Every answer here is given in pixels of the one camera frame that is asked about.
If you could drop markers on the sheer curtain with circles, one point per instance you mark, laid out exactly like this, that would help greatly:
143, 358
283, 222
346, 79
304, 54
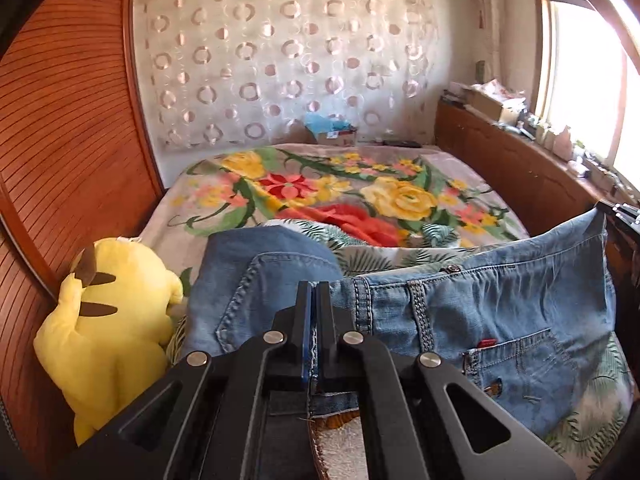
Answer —
300, 60

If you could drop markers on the window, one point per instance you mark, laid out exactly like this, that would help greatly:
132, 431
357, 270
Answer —
590, 70

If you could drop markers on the fuzzy white brown-edged mat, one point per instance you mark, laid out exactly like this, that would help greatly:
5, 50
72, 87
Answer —
340, 450

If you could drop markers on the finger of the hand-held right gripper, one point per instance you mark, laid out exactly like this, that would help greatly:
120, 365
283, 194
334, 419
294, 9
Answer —
622, 212

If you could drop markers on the row of small containers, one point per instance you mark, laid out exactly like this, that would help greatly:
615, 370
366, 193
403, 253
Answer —
565, 140

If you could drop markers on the yellow plush toy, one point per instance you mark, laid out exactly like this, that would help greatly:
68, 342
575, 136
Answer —
115, 320

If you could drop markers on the wooden slatted wardrobe door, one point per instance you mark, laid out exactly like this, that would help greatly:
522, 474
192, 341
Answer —
65, 135

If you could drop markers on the blue plastic bag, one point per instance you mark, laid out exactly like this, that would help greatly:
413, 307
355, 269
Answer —
327, 122

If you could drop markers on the floral blanket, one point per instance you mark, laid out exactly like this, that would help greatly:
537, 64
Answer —
400, 200

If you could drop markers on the wooden cabinet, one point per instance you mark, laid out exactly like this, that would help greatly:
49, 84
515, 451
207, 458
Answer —
510, 165

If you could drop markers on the leaf print bed sheet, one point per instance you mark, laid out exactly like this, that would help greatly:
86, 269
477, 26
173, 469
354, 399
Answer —
370, 257

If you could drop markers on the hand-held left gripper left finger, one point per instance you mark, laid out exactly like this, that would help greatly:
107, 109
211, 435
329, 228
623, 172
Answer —
306, 340

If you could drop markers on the light blue denim pants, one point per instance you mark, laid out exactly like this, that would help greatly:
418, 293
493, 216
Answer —
500, 300

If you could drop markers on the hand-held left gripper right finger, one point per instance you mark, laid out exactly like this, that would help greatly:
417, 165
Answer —
324, 330

